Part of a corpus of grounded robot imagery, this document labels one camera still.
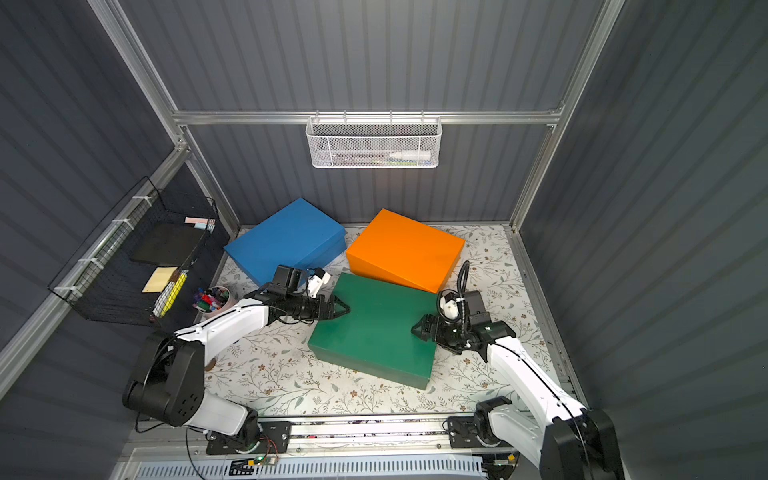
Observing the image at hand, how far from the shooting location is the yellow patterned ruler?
0.68 metres

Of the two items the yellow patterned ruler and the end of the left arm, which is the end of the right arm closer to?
the end of the left arm

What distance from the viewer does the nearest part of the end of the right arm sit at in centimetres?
60

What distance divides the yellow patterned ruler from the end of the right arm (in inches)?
23.4
